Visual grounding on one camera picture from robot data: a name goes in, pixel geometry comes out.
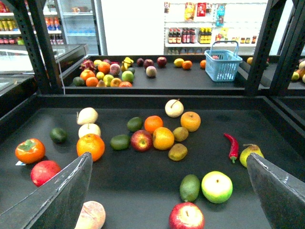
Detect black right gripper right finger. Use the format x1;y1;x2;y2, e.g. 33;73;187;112
246;153;305;229

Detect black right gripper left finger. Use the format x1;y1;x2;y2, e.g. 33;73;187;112
0;152;93;229

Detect far shelf orange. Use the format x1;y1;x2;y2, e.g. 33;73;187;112
182;60;193;70

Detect far shelf lemon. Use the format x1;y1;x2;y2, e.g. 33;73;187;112
173;58;184;68

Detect red pomegranate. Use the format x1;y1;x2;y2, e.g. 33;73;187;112
30;160;61;187

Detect pale peach front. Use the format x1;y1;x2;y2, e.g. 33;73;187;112
75;201;106;229

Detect white price label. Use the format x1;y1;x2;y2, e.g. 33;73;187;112
15;161;26;166

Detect green yellow pear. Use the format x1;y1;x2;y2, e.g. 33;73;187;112
239;144;264;168

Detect orange persimmon with green calyx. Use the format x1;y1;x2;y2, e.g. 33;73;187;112
15;138;46;164

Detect red chili pepper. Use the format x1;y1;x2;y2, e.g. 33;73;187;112
224;133;239;164

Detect green apple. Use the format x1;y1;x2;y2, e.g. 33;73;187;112
201;171;233;204

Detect dark green avocado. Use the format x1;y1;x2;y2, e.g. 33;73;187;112
50;127;67;144

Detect round orange centre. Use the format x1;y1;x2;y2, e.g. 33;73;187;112
76;134;105;162

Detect white pear upright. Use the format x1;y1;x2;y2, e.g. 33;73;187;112
78;123;101;138

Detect green lime lower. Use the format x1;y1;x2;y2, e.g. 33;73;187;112
110;135;130;151

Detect green lime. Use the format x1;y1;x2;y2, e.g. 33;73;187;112
127;117;143;132
110;135;130;151

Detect green avocado near front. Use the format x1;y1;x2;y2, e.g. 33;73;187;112
179;174;201;202

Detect white pear lying sideways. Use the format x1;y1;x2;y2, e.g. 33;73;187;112
76;107;98;125

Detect red apple front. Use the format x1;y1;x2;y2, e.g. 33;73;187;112
169;202;205;229

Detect red apple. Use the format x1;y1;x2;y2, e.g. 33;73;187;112
130;130;153;152
169;202;205;229

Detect red apple centre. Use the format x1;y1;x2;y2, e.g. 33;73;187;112
130;130;153;152

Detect green lime upper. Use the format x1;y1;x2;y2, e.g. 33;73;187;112
127;117;143;132

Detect brown kiwi lower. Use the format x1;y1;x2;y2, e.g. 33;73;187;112
168;143;188;161

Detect brown kiwi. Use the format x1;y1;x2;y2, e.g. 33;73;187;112
173;126;189;142
168;143;188;161

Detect yellow orange apple back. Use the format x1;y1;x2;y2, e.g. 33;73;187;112
180;111;201;132

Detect yellow orange apple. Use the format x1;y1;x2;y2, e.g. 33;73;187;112
152;127;174;150
180;111;201;132

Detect brown kiwi upper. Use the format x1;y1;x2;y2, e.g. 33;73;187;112
173;126;189;142

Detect small orange mandarin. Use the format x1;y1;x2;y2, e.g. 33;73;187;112
144;115;163;134

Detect yellow orange apple front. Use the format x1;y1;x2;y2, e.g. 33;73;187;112
152;127;174;150

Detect glass freezer chest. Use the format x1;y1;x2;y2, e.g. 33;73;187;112
0;44;89;94

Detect far fruit pile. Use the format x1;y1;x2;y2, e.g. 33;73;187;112
71;57;159;87

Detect white pear with stem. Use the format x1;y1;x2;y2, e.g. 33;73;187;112
165;99;184;118

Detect blue plastic basket far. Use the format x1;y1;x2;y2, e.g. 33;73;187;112
204;41;243;82

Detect white wall product shelf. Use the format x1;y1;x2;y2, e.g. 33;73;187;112
163;0;267;55

